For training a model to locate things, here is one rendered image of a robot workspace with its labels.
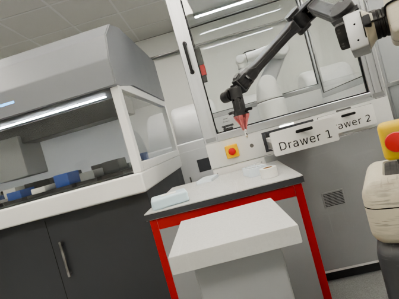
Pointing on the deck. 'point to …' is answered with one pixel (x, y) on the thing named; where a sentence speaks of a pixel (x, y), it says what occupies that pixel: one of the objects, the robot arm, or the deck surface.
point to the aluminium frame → (369, 64)
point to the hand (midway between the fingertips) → (244, 128)
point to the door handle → (187, 57)
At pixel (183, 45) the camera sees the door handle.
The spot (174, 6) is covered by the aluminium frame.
